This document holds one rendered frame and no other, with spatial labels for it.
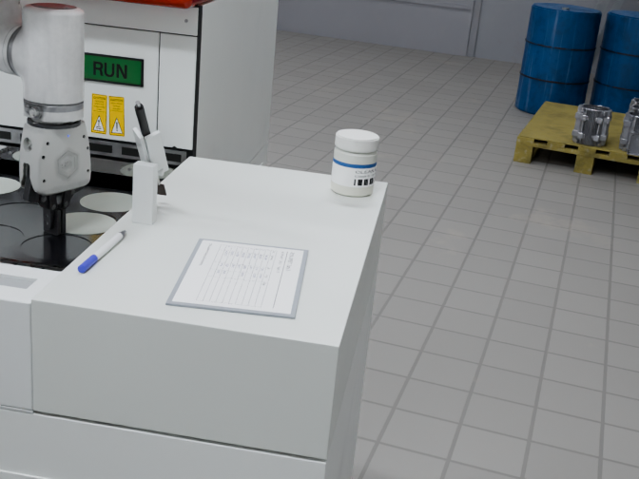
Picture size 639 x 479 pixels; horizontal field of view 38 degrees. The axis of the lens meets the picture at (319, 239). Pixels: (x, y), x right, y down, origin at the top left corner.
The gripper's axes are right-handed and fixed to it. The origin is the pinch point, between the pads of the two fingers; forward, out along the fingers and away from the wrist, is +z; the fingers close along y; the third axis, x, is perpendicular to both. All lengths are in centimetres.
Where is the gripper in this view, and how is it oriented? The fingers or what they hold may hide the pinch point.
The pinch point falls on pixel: (54, 220)
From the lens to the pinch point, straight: 144.2
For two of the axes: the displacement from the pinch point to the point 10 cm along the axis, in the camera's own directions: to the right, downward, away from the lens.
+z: -1.0, 9.3, 3.5
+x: -8.2, -2.7, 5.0
